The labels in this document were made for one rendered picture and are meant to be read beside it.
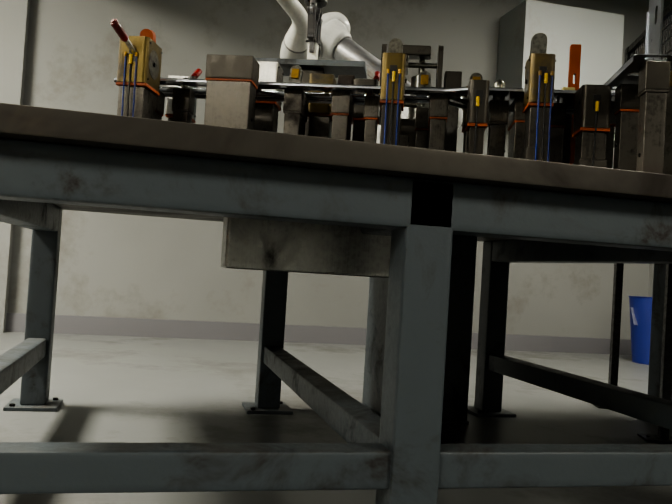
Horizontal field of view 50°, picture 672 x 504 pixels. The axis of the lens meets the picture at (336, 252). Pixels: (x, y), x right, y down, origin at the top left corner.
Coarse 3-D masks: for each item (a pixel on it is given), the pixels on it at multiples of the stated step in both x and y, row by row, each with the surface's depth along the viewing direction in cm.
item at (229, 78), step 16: (208, 64) 181; (224, 64) 180; (240, 64) 180; (256, 64) 184; (208, 80) 181; (224, 80) 181; (240, 80) 180; (256, 80) 185; (208, 96) 181; (224, 96) 181; (240, 96) 180; (208, 112) 181; (224, 112) 180; (240, 112) 180
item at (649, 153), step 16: (656, 64) 152; (640, 80) 155; (656, 80) 151; (640, 96) 156; (656, 96) 152; (640, 112) 155; (656, 112) 152; (640, 128) 154; (656, 128) 151; (640, 144) 154; (656, 144) 151; (640, 160) 153; (656, 160) 151
